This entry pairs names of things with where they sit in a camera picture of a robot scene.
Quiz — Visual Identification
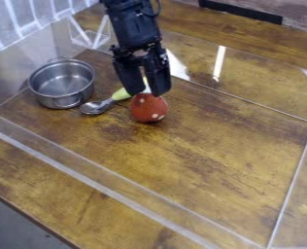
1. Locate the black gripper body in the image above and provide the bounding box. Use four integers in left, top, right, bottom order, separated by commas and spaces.
101, 0, 167, 64

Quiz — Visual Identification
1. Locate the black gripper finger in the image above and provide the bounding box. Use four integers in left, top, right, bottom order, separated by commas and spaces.
143, 53, 172, 96
113, 59, 145, 96

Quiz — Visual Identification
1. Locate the red toy mushroom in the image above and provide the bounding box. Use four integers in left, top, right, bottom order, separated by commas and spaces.
129, 77, 171, 124

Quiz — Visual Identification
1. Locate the silver metal pot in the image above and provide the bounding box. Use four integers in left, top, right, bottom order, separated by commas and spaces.
27, 57, 95, 110

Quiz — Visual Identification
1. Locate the black bar on table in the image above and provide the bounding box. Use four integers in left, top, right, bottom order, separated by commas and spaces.
197, 0, 282, 25

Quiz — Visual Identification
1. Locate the black cable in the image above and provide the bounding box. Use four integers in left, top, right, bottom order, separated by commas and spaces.
139, 0, 163, 18

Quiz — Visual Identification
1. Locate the spoon with green handle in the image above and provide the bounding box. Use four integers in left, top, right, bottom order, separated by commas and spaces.
79, 89, 131, 115

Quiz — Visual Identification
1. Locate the clear acrylic enclosure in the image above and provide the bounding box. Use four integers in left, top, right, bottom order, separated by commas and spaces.
0, 0, 307, 249

